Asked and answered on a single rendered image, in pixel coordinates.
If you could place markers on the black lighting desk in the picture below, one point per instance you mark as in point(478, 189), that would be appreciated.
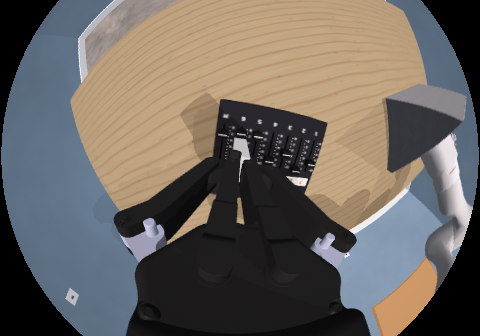
point(284, 133)

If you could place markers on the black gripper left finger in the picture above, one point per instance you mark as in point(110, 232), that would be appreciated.
point(146, 227)

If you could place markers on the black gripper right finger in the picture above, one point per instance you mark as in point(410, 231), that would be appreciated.
point(307, 222)

